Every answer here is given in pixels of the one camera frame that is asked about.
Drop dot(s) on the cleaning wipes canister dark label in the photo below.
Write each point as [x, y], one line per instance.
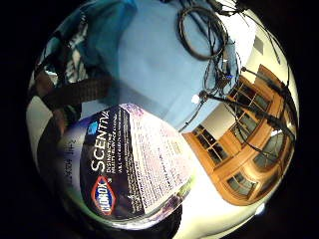
[133, 162]

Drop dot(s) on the the person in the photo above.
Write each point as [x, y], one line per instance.
[99, 36]

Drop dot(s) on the small white round object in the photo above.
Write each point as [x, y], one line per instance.
[195, 98]

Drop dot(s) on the wooden glazed door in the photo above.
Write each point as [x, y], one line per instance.
[244, 149]

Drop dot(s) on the black tripod stand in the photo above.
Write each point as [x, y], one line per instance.
[259, 114]

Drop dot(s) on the grey wall panel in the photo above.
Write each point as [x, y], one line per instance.
[258, 45]

